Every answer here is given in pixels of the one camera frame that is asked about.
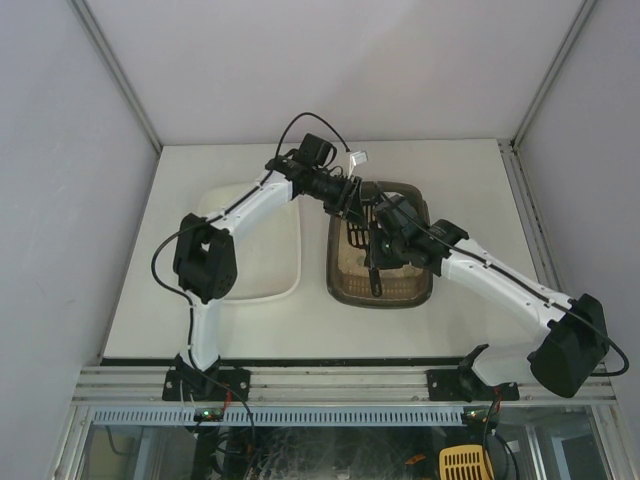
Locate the black litter scoop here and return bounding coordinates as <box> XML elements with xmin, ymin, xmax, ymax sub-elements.
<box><xmin>346</xmin><ymin>196</ymin><xmax>383</xmax><ymax>298</ymax></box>

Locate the grey litter box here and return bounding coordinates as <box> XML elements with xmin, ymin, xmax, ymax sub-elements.
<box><xmin>326</xmin><ymin>181</ymin><xmax>433</xmax><ymax>309</ymax></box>

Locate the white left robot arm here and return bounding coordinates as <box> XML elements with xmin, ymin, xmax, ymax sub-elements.
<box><xmin>173</xmin><ymin>156</ymin><xmax>366</xmax><ymax>372</ymax></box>

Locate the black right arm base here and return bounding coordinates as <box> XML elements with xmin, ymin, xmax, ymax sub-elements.
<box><xmin>426</xmin><ymin>344</ymin><xmax>520</xmax><ymax>402</ymax></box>

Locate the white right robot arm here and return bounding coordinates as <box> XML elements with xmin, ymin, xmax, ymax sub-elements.
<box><xmin>368</xmin><ymin>220</ymin><xmax>609</xmax><ymax>398</ymax></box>

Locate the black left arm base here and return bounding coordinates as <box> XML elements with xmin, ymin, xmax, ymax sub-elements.
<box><xmin>162</xmin><ymin>355</ymin><xmax>251</xmax><ymax>402</ymax></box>

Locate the white plastic tray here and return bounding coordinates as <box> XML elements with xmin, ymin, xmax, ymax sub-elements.
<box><xmin>223</xmin><ymin>179</ymin><xmax>301</xmax><ymax>304</ymax></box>

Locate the yellow slotted scoop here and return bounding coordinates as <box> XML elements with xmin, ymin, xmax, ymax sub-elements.
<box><xmin>438</xmin><ymin>444</ymin><xmax>494</xmax><ymax>480</ymax></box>

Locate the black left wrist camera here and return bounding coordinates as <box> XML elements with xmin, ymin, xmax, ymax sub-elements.
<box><xmin>297</xmin><ymin>133</ymin><xmax>337</xmax><ymax>168</ymax></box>

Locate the grey slotted cable duct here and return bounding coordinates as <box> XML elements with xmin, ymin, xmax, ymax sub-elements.
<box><xmin>92</xmin><ymin>406</ymin><xmax>465</xmax><ymax>427</ymax></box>

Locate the aluminium frame rail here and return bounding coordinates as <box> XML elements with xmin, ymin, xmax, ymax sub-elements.
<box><xmin>71</xmin><ymin>366</ymin><xmax>617</xmax><ymax>407</ymax></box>

